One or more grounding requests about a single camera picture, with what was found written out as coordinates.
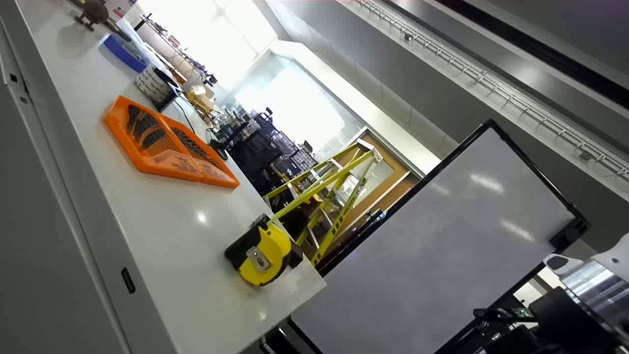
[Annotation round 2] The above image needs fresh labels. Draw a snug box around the yellow measuring tape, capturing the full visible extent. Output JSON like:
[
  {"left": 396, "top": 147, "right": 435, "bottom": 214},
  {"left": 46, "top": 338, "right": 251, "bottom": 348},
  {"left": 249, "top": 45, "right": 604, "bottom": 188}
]
[{"left": 235, "top": 222, "right": 294, "bottom": 289}]

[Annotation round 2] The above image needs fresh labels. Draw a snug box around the orange tool case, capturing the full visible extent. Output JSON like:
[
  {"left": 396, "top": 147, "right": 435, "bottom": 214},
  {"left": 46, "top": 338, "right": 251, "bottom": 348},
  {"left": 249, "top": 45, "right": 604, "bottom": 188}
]
[{"left": 101, "top": 94, "right": 241, "bottom": 190}]

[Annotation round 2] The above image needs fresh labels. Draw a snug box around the yellow folding ladder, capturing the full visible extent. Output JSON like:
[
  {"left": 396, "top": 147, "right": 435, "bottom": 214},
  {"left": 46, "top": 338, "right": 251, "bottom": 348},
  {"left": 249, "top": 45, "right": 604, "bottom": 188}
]
[{"left": 262, "top": 143, "right": 384, "bottom": 267}]

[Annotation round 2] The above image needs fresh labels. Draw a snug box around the black machine rack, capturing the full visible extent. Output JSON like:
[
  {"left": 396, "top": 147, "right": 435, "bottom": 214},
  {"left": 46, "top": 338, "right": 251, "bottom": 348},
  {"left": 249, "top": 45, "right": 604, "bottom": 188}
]
[{"left": 211, "top": 106, "right": 319, "bottom": 196}]

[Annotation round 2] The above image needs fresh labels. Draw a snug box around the large black framed board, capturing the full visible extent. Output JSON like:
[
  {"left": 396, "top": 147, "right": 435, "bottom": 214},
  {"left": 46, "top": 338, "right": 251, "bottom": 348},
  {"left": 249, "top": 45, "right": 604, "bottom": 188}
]
[{"left": 288, "top": 117, "right": 591, "bottom": 354}]

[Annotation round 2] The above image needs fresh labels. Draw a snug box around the black grid tray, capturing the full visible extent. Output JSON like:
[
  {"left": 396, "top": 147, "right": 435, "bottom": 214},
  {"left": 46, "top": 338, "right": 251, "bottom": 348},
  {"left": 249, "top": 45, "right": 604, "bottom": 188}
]
[{"left": 133, "top": 64, "right": 178, "bottom": 112}]

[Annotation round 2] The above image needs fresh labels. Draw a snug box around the blue box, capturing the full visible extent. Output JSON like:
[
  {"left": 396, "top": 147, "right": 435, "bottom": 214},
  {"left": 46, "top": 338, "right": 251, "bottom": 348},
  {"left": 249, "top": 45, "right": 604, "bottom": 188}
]
[{"left": 95, "top": 31, "right": 152, "bottom": 76}]

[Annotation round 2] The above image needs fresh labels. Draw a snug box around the grey cabinet with white top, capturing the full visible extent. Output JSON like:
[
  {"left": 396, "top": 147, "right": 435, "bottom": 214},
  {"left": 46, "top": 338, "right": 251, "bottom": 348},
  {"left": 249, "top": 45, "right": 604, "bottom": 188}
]
[{"left": 0, "top": 0, "right": 329, "bottom": 354}]

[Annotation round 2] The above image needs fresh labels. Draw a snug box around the black tripod stand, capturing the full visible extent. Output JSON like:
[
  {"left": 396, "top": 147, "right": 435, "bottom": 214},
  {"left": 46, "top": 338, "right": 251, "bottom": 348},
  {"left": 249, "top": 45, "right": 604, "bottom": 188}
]
[{"left": 457, "top": 302, "right": 545, "bottom": 354}]

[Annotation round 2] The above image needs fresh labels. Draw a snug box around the brown metal figure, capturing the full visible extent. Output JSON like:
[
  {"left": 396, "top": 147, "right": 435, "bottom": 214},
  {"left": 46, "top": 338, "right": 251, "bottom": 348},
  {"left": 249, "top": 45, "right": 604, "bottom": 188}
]
[{"left": 66, "top": 0, "right": 123, "bottom": 33}]

